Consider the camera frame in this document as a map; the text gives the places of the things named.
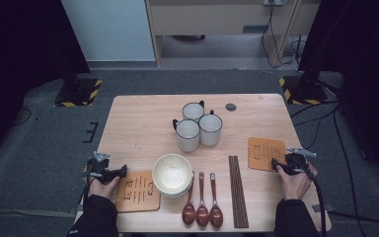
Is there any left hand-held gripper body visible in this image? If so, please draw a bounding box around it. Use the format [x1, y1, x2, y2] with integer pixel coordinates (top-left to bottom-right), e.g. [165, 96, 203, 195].
[85, 150, 113, 183]

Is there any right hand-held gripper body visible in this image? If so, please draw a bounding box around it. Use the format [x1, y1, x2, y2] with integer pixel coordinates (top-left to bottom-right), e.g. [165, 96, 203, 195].
[284, 146, 319, 175]

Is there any wooden coaster with cutouts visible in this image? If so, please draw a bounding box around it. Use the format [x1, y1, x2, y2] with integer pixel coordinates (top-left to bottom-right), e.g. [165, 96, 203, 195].
[114, 169, 162, 213]
[247, 136, 288, 173]

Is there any row of brown chopsticks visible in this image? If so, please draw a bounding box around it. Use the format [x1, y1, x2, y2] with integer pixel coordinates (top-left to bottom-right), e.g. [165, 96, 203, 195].
[227, 154, 251, 230]

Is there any red-brown wooden spoon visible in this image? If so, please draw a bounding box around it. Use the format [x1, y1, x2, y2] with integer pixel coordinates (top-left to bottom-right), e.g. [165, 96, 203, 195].
[194, 171, 210, 228]
[181, 170, 197, 227]
[208, 173, 224, 230]

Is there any person's left hand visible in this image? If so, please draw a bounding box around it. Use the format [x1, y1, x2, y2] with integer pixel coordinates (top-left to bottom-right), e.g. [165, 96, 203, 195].
[85, 177, 121, 200]

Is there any person's right hand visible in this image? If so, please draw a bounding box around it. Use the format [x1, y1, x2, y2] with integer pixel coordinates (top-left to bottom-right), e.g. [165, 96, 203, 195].
[275, 164, 319, 201]

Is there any grey tape piece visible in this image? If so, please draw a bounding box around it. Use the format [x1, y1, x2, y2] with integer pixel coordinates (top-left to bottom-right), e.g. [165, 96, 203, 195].
[311, 202, 337, 213]

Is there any black stand with striped base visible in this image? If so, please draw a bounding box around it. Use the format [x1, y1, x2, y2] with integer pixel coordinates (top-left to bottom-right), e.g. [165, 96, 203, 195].
[277, 65, 330, 106]
[53, 70, 104, 109]

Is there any white ribbed cup black rim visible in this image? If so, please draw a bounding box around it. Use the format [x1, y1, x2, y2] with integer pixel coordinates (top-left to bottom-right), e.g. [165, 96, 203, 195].
[197, 109, 224, 147]
[181, 100, 206, 123]
[172, 118, 201, 154]

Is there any dark curtain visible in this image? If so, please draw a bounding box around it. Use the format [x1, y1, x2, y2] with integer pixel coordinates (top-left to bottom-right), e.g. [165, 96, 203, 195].
[297, 0, 379, 190]
[0, 0, 92, 169]

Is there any white panel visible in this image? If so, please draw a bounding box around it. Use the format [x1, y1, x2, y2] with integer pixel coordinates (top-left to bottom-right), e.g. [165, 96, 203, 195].
[60, 0, 157, 63]

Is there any swivel chair base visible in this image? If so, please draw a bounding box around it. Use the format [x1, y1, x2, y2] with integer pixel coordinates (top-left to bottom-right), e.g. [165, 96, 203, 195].
[170, 34, 207, 43]

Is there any light wooden desk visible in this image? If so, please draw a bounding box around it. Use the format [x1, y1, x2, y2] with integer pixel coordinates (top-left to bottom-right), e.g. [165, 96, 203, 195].
[144, 0, 322, 69]

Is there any white power strip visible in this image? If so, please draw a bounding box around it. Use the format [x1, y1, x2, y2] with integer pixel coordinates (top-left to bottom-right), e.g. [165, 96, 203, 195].
[263, 0, 289, 7]

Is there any left hand-held gripper cable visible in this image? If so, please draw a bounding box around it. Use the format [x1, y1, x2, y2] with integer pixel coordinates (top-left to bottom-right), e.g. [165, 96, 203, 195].
[82, 157, 97, 211]

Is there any hand-held gripper cable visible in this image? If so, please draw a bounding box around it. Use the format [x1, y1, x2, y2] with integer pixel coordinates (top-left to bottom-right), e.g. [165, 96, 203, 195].
[300, 162, 329, 237]
[82, 157, 97, 211]

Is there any right hand-held gripper cable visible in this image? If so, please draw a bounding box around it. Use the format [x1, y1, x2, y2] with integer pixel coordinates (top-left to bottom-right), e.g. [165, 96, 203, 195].
[300, 162, 329, 237]

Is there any long black floor cable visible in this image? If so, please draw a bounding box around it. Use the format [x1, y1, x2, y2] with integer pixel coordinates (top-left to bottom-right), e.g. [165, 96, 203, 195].
[332, 107, 364, 237]

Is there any thin black floor cable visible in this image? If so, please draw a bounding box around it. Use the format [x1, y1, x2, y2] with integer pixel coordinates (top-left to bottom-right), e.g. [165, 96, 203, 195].
[11, 106, 34, 127]

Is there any thick black floor cable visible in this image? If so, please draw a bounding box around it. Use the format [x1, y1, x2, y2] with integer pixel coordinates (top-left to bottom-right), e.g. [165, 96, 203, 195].
[327, 210, 379, 231]

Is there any black cable bundle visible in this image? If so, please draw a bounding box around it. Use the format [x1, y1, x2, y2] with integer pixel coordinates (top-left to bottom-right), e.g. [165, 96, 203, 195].
[289, 34, 308, 72]

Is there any black hanging cable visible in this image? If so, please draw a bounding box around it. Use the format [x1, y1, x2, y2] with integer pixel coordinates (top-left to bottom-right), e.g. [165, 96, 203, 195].
[260, 2, 294, 70]

